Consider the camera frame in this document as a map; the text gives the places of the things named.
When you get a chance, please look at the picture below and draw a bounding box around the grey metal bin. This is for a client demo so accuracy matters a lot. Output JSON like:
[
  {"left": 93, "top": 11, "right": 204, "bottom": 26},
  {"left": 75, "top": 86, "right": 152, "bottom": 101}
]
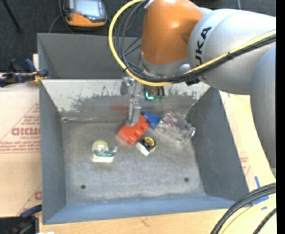
[{"left": 37, "top": 32, "right": 251, "bottom": 225}]

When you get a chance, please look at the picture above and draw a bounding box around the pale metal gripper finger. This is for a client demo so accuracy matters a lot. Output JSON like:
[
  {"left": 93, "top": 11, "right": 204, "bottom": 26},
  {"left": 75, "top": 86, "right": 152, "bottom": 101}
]
[
  {"left": 134, "top": 99, "right": 142, "bottom": 126},
  {"left": 126, "top": 99, "right": 135, "bottom": 127}
]

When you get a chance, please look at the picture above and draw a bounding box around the blue toy building block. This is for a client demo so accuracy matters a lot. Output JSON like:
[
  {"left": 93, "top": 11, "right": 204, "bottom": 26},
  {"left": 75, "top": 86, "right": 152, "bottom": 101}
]
[{"left": 142, "top": 112, "right": 161, "bottom": 130}]

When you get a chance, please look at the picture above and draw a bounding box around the green and white tape dispenser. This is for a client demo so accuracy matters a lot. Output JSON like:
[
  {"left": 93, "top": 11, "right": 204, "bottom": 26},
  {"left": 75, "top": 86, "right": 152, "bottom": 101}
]
[{"left": 91, "top": 139, "right": 119, "bottom": 164}]

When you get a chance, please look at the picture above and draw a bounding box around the clear glass cup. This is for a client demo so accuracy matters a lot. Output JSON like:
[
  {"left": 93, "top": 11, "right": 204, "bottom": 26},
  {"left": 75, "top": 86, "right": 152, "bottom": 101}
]
[{"left": 156, "top": 110, "right": 197, "bottom": 146}]

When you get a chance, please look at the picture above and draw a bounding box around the brown cardboard board, red print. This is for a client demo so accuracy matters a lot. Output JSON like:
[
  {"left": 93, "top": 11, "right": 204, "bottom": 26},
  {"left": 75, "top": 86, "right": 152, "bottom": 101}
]
[{"left": 0, "top": 79, "right": 276, "bottom": 219}]

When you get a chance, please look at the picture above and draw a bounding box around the red toy building block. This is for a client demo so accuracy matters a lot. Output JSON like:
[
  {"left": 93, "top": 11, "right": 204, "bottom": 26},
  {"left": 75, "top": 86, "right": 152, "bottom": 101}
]
[{"left": 115, "top": 114, "right": 150, "bottom": 146}]

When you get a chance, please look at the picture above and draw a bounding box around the yellow and black tape measure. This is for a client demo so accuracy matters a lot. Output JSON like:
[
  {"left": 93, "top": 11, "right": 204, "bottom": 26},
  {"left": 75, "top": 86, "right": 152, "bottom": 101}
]
[{"left": 135, "top": 136, "right": 157, "bottom": 156}]

